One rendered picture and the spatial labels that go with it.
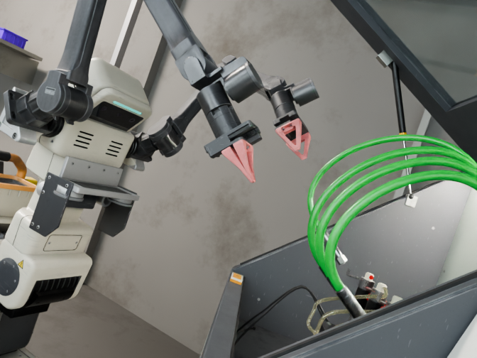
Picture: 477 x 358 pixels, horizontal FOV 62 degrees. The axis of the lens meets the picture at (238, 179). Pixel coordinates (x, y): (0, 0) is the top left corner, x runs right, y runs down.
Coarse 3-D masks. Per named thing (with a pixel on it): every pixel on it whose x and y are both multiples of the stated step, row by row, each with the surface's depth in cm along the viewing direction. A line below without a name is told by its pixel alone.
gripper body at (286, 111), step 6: (282, 108) 105; (288, 108) 105; (294, 108) 106; (276, 114) 107; (282, 114) 105; (288, 114) 101; (294, 114) 100; (276, 120) 102; (282, 120) 102; (288, 120) 103; (276, 126) 104; (306, 126) 107; (294, 132) 107
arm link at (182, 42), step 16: (144, 0) 85; (160, 0) 83; (160, 16) 83; (176, 16) 81; (176, 32) 80; (192, 32) 82; (176, 48) 79; (192, 48) 78; (176, 64) 79; (208, 64) 77
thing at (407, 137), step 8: (384, 136) 88; (392, 136) 87; (400, 136) 86; (408, 136) 86; (416, 136) 85; (424, 136) 84; (360, 144) 90; (368, 144) 89; (376, 144) 89; (440, 144) 83; (448, 144) 82; (344, 152) 91; (352, 152) 90; (464, 152) 81; (336, 160) 92; (328, 168) 92; (320, 176) 93; (312, 184) 93; (312, 192) 93; (312, 200) 93; (312, 208) 92
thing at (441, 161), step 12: (384, 168) 62; (396, 168) 62; (456, 168) 62; (468, 168) 61; (360, 180) 62; (372, 180) 62; (348, 192) 62; (336, 204) 62; (324, 216) 63; (324, 228) 62; (324, 252) 63; (324, 264) 62
